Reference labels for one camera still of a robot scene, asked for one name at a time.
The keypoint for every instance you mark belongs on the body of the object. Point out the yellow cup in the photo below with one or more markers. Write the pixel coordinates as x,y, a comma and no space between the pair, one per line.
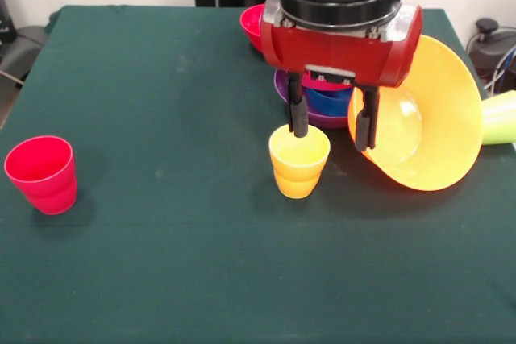
298,175

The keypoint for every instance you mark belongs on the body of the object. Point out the large orange bowl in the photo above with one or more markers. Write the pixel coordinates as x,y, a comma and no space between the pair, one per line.
443,98

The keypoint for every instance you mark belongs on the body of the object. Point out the red-pink cup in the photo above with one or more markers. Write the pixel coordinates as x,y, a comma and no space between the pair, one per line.
44,183

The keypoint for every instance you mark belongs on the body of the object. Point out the black device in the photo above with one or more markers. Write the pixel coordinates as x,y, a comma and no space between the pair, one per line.
6,17

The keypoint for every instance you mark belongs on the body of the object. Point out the small blue bowl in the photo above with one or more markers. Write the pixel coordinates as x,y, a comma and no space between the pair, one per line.
330,104

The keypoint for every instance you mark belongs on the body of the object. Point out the lime green cup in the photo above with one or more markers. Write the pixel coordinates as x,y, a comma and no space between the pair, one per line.
500,122

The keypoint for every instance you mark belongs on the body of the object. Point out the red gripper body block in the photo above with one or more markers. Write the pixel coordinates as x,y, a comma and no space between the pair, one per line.
334,50

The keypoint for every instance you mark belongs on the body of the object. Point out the dark green tablecloth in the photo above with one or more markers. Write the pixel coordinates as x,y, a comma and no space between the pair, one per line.
161,259

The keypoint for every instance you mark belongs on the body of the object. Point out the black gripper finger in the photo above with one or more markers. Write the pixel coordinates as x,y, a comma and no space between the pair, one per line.
367,126
298,114

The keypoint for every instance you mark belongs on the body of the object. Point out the purple bowl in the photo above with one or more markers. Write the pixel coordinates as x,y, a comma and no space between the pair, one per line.
280,86

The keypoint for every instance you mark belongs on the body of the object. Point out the small red-pink bowl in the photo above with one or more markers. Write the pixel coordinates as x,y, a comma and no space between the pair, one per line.
252,26

